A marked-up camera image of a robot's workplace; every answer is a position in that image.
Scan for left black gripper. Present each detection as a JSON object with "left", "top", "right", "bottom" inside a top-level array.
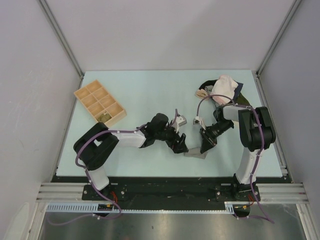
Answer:
[{"left": 154, "top": 121, "right": 188, "bottom": 153}]

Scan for dark olive garment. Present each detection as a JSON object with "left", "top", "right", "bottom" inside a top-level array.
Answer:
[{"left": 234, "top": 93, "right": 251, "bottom": 106}]

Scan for beige rolled garment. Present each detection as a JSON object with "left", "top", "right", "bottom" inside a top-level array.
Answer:
[{"left": 195, "top": 89, "right": 209, "bottom": 100}]

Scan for purple cable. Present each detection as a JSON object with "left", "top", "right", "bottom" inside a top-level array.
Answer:
[
  {"left": 46, "top": 108, "right": 181, "bottom": 226},
  {"left": 196, "top": 94, "right": 275, "bottom": 223}
]

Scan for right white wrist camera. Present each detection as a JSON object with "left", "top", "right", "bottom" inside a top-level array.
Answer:
[{"left": 193, "top": 116, "right": 206, "bottom": 130}]

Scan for pink white garment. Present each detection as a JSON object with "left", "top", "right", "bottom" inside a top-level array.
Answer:
[{"left": 211, "top": 75, "right": 239, "bottom": 105}]

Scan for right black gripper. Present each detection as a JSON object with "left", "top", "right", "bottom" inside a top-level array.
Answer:
[{"left": 199, "top": 120, "right": 233, "bottom": 154}]

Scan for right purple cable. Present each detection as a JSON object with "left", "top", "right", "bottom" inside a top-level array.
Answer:
[{"left": 196, "top": 94, "right": 275, "bottom": 223}]

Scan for olive rolled garment in tray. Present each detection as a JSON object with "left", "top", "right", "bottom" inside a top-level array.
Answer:
[{"left": 97, "top": 113, "right": 112, "bottom": 123}]

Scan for white slotted cable duct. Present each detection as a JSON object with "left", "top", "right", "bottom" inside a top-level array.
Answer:
[{"left": 46, "top": 202, "right": 251, "bottom": 215}]

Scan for navy blue garment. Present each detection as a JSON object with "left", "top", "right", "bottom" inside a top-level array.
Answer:
[{"left": 234, "top": 82, "right": 244, "bottom": 94}]

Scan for black garment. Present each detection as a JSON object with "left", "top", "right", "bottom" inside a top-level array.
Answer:
[{"left": 199, "top": 79, "right": 217, "bottom": 90}]

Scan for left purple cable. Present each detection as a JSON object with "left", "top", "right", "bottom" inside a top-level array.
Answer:
[{"left": 46, "top": 108, "right": 181, "bottom": 226}]

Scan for wooden compartment tray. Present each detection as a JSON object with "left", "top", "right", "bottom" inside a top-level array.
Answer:
[{"left": 74, "top": 79, "right": 127, "bottom": 128}]

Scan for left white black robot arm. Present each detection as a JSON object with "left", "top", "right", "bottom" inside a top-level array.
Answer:
[{"left": 73, "top": 113, "right": 189, "bottom": 200}]

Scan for grey underwear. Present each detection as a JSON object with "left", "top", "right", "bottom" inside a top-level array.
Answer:
[{"left": 183, "top": 147, "right": 208, "bottom": 160}]

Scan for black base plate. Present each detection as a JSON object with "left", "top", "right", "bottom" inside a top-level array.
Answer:
[{"left": 51, "top": 175, "right": 292, "bottom": 203}]

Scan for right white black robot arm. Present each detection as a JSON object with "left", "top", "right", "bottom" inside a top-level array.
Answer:
[{"left": 194, "top": 104, "right": 276, "bottom": 201}]

